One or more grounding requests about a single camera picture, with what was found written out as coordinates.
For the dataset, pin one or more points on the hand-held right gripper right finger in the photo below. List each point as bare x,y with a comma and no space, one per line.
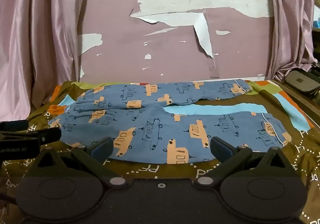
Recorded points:
220,150

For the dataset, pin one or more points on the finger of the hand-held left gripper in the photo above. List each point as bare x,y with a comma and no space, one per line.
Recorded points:
13,125
46,136

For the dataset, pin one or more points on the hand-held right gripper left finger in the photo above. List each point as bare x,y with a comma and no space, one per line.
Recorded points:
103,149

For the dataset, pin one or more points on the pink curtain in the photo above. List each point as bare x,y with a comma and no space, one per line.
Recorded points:
37,34
291,21

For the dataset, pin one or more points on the striped printed blanket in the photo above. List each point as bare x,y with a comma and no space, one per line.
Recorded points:
275,104

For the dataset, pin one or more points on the blue packet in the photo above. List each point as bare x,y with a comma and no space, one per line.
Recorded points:
317,24

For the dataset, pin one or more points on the blue car print pants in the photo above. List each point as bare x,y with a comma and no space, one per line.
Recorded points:
155,124

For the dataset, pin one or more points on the wooden bed frame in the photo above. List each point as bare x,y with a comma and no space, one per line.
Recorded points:
297,100

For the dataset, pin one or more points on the grey suitcase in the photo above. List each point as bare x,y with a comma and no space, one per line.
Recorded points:
302,81

